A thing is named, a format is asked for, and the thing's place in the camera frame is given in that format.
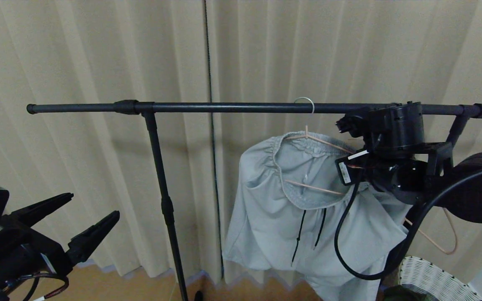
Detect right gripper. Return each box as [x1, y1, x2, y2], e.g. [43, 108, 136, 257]
[335, 150, 396, 187]

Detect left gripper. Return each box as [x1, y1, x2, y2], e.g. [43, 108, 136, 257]
[0, 192, 121, 293]

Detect pink clothes hanger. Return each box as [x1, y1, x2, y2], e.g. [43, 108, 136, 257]
[284, 97, 352, 196]
[404, 208, 458, 255]

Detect pale grey shorts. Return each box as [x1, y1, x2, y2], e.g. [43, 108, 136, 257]
[222, 132, 412, 301]

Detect black clothes rack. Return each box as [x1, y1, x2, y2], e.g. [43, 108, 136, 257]
[26, 99, 482, 301]

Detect white laundry basket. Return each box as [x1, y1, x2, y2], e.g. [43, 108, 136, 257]
[398, 256, 482, 301]

